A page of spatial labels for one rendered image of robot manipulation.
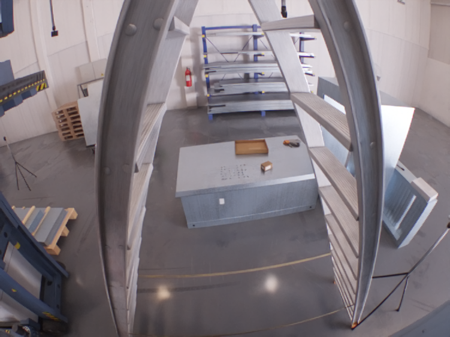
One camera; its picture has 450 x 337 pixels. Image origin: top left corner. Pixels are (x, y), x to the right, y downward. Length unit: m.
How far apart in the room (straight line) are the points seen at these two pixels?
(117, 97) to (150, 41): 0.09
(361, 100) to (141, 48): 0.35
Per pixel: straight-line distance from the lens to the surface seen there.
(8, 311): 2.55
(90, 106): 5.05
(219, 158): 2.66
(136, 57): 0.31
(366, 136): 0.44
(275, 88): 5.84
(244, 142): 2.99
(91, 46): 7.30
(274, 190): 2.48
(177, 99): 6.82
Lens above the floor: 2.06
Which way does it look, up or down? 35 degrees down
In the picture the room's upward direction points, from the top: 4 degrees counter-clockwise
